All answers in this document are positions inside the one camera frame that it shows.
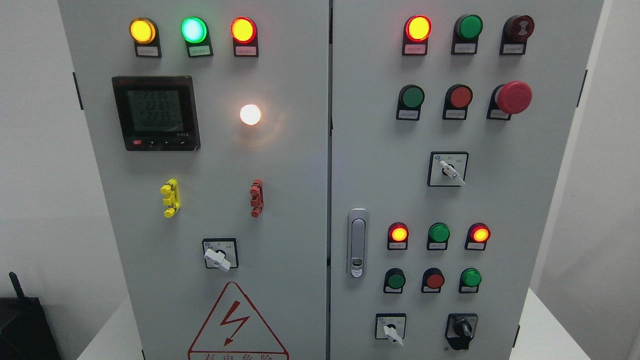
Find black rotary knob switch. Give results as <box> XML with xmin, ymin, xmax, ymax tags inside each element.
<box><xmin>445</xmin><ymin>313</ymin><xmax>479</xmax><ymax>351</ymax></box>

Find grey electrical control cabinet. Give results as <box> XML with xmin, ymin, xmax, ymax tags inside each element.
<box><xmin>58</xmin><ymin>0</ymin><xmax>604</xmax><ymax>360</ymax></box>

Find red terminal connector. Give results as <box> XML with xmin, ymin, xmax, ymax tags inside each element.
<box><xmin>249</xmin><ymin>178</ymin><xmax>265</xmax><ymax>218</ymax></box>

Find red indicator lamp lower left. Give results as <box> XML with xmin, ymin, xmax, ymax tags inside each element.
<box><xmin>387</xmin><ymin>222</ymin><xmax>409</xmax><ymax>251</ymax></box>

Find red indicator lamp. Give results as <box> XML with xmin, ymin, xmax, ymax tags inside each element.
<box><xmin>387</xmin><ymin>222</ymin><xmax>409</xmax><ymax>251</ymax></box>
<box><xmin>402</xmin><ymin>14</ymin><xmax>432</xmax><ymax>56</ymax></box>
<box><xmin>464</xmin><ymin>222</ymin><xmax>491</xmax><ymax>251</ymax></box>

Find white lit indicator lamp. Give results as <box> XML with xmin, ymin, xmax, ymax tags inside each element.
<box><xmin>239</xmin><ymin>104</ymin><xmax>262</xmax><ymax>126</ymax></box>

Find green push button upper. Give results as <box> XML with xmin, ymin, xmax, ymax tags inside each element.
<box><xmin>395</xmin><ymin>84</ymin><xmax>425</xmax><ymax>121</ymax></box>

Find green push button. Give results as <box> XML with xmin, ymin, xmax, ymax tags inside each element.
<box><xmin>382</xmin><ymin>268</ymin><xmax>407</xmax><ymax>294</ymax></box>
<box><xmin>458</xmin><ymin>268</ymin><xmax>483</xmax><ymax>294</ymax></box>
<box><xmin>395</xmin><ymin>84</ymin><xmax>425</xmax><ymax>121</ymax></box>

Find green push button lower left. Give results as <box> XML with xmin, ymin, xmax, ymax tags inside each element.
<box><xmin>382</xmin><ymin>268</ymin><xmax>407</xmax><ymax>294</ymax></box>

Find green indicator lamp lower middle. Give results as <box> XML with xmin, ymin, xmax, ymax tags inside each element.
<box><xmin>426</xmin><ymin>222</ymin><xmax>451</xmax><ymax>251</ymax></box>

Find red push button lower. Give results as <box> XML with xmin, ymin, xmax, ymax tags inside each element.
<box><xmin>421</xmin><ymin>268</ymin><xmax>445</xmax><ymax>294</ymax></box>

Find red push button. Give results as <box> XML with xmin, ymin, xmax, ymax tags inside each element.
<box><xmin>442</xmin><ymin>84</ymin><xmax>473</xmax><ymax>120</ymax></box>
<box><xmin>421</xmin><ymin>268</ymin><xmax>445</xmax><ymax>294</ymax></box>

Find yellow terminal connector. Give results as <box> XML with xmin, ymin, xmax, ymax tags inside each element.
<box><xmin>160</xmin><ymin>178</ymin><xmax>181</xmax><ymax>219</ymax></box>

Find red push button upper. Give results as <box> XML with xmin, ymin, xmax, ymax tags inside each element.
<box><xmin>442</xmin><ymin>84</ymin><xmax>473</xmax><ymax>120</ymax></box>

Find red indicator lamp lower right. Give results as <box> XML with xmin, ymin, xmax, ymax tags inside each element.
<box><xmin>464</xmin><ymin>222</ymin><xmax>491</xmax><ymax>251</ymax></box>

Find red indicator lamp left door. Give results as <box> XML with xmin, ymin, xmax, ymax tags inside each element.
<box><xmin>230</xmin><ymin>16</ymin><xmax>259</xmax><ymax>57</ymax></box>

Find red high voltage warning sign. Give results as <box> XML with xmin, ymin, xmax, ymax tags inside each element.
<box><xmin>187</xmin><ymin>281</ymin><xmax>290</xmax><ymax>360</ymax></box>

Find black digital power meter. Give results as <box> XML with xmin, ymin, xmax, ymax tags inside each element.
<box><xmin>112</xmin><ymin>75</ymin><xmax>201</xmax><ymax>152</ymax></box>

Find green push button lower right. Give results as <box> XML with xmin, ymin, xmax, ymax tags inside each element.
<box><xmin>458</xmin><ymin>268</ymin><xmax>483</xmax><ymax>294</ymax></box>

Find red indicator lamp top right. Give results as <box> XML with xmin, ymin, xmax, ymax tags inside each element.
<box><xmin>402</xmin><ymin>14</ymin><xmax>432</xmax><ymax>56</ymax></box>

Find lit green indicator lamp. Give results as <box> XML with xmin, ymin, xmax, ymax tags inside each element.
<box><xmin>180</xmin><ymin>16</ymin><xmax>213</xmax><ymax>59</ymax></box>

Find red emergency stop mushroom button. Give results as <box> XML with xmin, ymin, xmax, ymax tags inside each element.
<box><xmin>486</xmin><ymin>80</ymin><xmax>533</xmax><ymax>121</ymax></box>

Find green indicator lamp top right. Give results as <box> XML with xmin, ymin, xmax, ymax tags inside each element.
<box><xmin>450</xmin><ymin>14</ymin><xmax>483</xmax><ymax>55</ymax></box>

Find yellow indicator lamp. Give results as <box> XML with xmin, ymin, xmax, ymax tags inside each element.
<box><xmin>129</xmin><ymin>17</ymin><xmax>162</xmax><ymax>59</ymax></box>

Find dark red buzzer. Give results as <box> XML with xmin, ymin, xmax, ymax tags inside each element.
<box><xmin>499</xmin><ymin>14</ymin><xmax>535</xmax><ymax>56</ymax></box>

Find black device with antenna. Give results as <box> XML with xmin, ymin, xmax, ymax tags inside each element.
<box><xmin>0</xmin><ymin>272</ymin><xmax>61</xmax><ymax>360</ymax></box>

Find silver door latch handle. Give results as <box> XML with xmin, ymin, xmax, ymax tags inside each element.
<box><xmin>347</xmin><ymin>208</ymin><xmax>370</xmax><ymax>279</ymax></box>

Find white selector switch left door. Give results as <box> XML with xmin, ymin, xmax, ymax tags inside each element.
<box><xmin>201</xmin><ymin>238</ymin><xmax>239</xmax><ymax>272</ymax></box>

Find white selector switch upper right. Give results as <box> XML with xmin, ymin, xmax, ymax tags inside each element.
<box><xmin>427</xmin><ymin>152</ymin><xmax>469</xmax><ymax>187</ymax></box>

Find white selector switch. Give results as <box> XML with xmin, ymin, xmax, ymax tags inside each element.
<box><xmin>375</xmin><ymin>313</ymin><xmax>407</xmax><ymax>347</ymax></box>
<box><xmin>427</xmin><ymin>152</ymin><xmax>469</xmax><ymax>187</ymax></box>

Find white selector switch bottom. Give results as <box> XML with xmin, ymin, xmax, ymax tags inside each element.
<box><xmin>375</xmin><ymin>313</ymin><xmax>407</xmax><ymax>347</ymax></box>

